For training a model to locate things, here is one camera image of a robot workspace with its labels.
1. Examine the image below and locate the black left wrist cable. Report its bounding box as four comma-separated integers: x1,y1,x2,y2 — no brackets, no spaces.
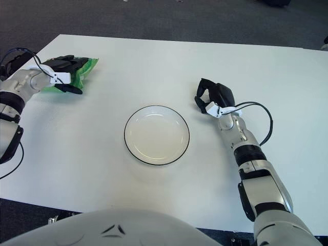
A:
0,47,65,85

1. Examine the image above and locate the green potato chips bag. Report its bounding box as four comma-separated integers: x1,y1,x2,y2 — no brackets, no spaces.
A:
40,57,99,93

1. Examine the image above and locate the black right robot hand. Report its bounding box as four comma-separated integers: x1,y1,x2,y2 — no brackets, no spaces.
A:
194,78,236,115

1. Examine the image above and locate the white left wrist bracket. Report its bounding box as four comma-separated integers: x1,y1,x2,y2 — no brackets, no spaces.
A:
28,65,72,85

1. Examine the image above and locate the white plate black rim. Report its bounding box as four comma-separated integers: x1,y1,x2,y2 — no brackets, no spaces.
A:
124,105,191,167

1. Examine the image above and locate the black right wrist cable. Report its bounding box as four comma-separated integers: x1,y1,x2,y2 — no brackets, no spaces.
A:
235,101,274,147

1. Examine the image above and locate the black backpack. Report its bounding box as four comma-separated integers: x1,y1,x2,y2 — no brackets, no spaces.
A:
4,50,33,74

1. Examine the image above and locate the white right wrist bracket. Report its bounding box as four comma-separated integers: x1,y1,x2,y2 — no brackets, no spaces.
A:
206,101,243,118

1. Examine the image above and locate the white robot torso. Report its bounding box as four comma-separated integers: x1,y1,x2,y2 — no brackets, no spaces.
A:
0,208,223,246

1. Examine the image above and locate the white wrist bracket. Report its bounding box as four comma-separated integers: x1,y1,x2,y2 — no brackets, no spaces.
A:
206,101,243,118
28,65,72,85

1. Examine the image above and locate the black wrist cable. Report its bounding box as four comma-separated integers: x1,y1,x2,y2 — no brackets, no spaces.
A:
235,101,274,147
0,47,65,85

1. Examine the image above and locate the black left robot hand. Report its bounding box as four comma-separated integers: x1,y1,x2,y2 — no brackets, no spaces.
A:
42,54,89,95

